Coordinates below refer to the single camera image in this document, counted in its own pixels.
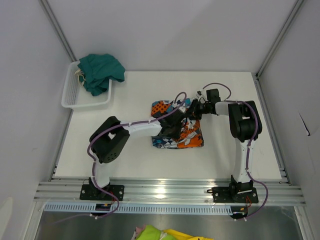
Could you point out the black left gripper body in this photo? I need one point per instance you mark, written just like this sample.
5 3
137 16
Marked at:
176 131

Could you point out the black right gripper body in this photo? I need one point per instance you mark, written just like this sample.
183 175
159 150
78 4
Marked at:
199 109

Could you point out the colourful patterned shorts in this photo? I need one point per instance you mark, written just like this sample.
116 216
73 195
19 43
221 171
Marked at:
191 134

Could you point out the green shorts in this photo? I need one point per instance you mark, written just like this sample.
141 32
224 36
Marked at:
96 70

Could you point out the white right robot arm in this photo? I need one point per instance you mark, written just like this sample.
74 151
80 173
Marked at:
245 126

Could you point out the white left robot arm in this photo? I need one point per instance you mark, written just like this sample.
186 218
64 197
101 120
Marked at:
107 142

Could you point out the lime green cloth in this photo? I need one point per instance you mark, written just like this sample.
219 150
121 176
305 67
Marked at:
148 232

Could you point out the yellow cloth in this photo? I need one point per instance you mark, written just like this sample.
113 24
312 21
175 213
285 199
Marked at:
180 235

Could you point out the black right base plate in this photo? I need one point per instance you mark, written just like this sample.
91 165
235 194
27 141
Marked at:
222 194

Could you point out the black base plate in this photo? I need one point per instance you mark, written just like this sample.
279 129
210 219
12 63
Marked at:
222 194
90 193

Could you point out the white slotted cable duct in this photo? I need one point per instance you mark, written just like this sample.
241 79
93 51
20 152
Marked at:
134 208

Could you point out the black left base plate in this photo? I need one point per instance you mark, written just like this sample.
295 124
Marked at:
90 193

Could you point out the aluminium mounting rail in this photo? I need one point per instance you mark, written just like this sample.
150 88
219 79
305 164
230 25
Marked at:
168 191

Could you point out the aluminium frame post right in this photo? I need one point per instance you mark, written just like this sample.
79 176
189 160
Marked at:
298 5

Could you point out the aluminium frame post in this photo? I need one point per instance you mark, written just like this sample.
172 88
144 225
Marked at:
47 9
298 5

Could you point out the aluminium frame post left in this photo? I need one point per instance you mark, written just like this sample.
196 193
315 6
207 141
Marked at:
47 9

